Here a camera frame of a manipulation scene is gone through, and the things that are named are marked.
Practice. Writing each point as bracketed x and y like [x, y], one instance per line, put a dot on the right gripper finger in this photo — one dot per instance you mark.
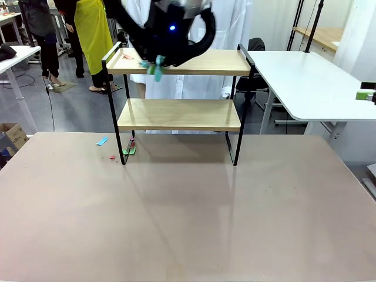
[364, 95]
[368, 85]

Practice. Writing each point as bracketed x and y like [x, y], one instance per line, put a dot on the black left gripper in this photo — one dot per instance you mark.
[158, 29]

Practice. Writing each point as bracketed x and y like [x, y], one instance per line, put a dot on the long green paper scrap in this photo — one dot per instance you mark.
[133, 150]

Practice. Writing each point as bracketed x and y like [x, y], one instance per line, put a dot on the teal paper scrap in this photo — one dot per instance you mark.
[102, 141]

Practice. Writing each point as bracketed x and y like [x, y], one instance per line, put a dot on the hand of yellow apron person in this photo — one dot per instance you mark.
[70, 27]

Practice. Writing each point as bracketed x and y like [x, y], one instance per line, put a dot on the small red paper scrap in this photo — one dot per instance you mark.
[128, 57]

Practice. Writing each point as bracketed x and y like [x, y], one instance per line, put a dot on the wooden background table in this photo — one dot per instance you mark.
[323, 36]

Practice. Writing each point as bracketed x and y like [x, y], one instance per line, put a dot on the person in yellow apron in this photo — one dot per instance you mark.
[91, 35]

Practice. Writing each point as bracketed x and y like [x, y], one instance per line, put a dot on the large white side table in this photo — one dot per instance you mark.
[293, 73]

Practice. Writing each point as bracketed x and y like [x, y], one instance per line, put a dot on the black upright pole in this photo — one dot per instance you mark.
[313, 28]

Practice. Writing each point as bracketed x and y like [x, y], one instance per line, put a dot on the person in white coat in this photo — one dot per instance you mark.
[229, 23]

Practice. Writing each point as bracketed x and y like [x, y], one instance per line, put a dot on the grey floor mat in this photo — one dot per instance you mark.
[66, 86]

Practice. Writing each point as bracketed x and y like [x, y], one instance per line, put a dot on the black tripod stand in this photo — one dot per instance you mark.
[294, 26]

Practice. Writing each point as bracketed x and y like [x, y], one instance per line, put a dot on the black office chair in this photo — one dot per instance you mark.
[255, 44]

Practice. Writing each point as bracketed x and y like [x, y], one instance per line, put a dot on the person in dark clothes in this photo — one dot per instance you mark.
[41, 17]

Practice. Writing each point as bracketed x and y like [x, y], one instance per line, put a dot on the small white side table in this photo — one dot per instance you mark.
[20, 57]

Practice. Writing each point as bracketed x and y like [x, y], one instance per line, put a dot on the black bundle on table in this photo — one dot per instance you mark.
[7, 52]

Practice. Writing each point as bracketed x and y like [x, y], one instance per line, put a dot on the grey background desk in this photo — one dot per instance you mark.
[8, 19]

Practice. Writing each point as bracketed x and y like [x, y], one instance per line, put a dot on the brown cardboard box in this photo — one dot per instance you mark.
[14, 135]

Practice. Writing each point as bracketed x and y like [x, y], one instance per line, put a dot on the wooden two-tier black-frame shelf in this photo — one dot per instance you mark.
[191, 70]

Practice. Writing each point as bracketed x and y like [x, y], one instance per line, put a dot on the grey metal mount plate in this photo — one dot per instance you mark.
[372, 173]

